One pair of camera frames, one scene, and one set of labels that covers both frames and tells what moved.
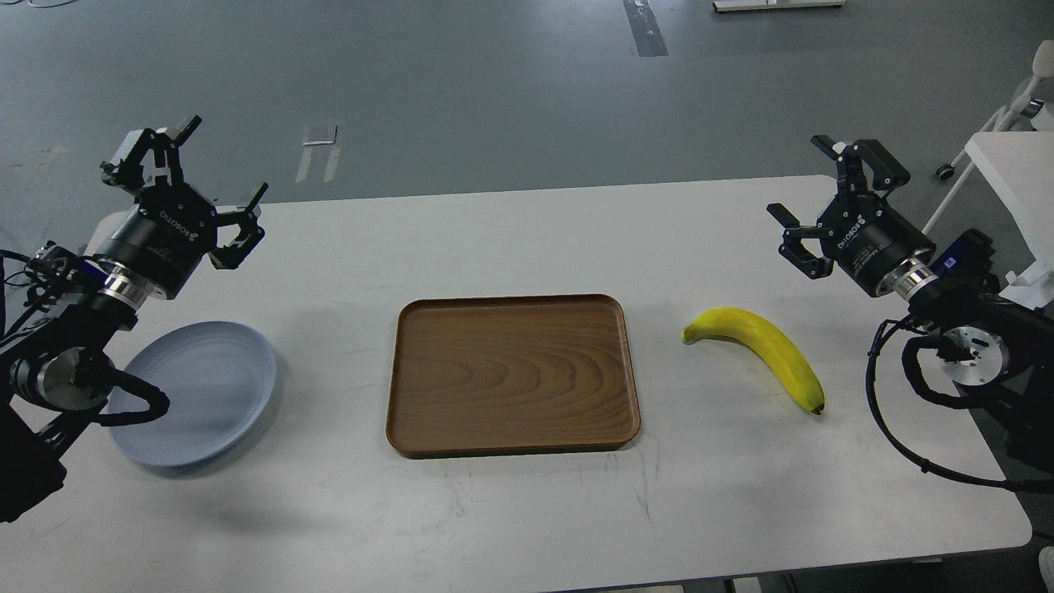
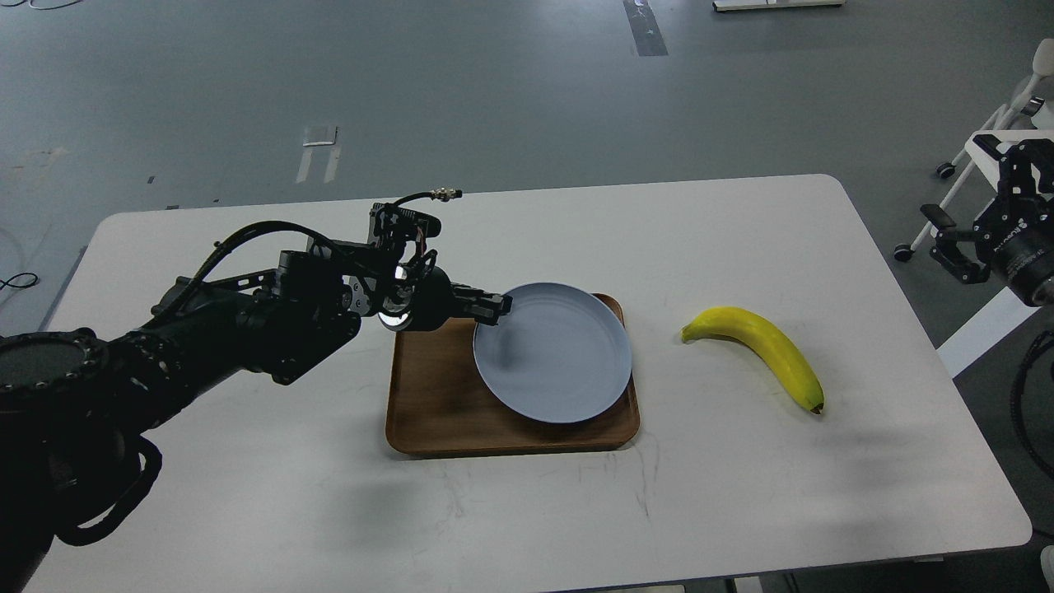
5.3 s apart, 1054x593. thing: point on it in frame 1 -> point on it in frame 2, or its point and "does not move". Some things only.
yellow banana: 773,349 does not move
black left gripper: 168,231 -> 422,297
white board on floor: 748,5 does not move
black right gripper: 865,234 -> 1016,237
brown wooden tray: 473,375 does not move
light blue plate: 218,379 -> 561,354
